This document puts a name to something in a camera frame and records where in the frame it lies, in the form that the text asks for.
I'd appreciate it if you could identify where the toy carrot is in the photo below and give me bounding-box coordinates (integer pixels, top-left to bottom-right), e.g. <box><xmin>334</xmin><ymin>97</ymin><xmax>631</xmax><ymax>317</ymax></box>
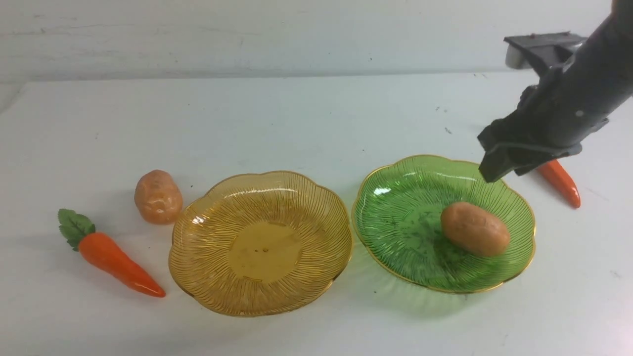
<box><xmin>537</xmin><ymin>160</ymin><xmax>582</xmax><ymax>209</ymax></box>
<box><xmin>57</xmin><ymin>208</ymin><xmax>167</xmax><ymax>298</ymax></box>

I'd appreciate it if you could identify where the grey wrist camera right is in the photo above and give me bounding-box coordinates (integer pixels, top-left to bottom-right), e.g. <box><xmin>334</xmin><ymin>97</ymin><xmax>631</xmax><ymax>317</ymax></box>
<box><xmin>503</xmin><ymin>32</ymin><xmax>587</xmax><ymax>77</ymax></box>

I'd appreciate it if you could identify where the green ribbed plastic plate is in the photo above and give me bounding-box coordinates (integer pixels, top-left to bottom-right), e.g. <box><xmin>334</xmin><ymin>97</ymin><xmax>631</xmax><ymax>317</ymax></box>
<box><xmin>351</xmin><ymin>155</ymin><xmax>536</xmax><ymax>294</ymax></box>

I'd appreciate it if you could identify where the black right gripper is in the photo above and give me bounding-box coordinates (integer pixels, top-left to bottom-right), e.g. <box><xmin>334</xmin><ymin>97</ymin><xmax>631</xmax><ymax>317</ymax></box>
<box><xmin>477</xmin><ymin>85</ymin><xmax>610</xmax><ymax>182</ymax></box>

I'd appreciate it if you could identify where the toy potato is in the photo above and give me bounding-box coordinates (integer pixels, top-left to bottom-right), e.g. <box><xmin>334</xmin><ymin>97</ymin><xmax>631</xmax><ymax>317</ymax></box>
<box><xmin>440</xmin><ymin>201</ymin><xmax>510</xmax><ymax>257</ymax></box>
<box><xmin>134</xmin><ymin>170</ymin><xmax>183</xmax><ymax>225</ymax></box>

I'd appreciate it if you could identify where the amber ribbed plastic plate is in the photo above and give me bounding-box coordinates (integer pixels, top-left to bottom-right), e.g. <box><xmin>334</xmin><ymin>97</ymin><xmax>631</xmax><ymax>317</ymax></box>
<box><xmin>168</xmin><ymin>171</ymin><xmax>354</xmax><ymax>317</ymax></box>

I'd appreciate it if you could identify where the dark grey robot arm right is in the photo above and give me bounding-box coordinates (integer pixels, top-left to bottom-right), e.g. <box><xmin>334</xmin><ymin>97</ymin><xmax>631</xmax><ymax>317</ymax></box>
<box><xmin>477</xmin><ymin>0</ymin><xmax>633</xmax><ymax>182</ymax></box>

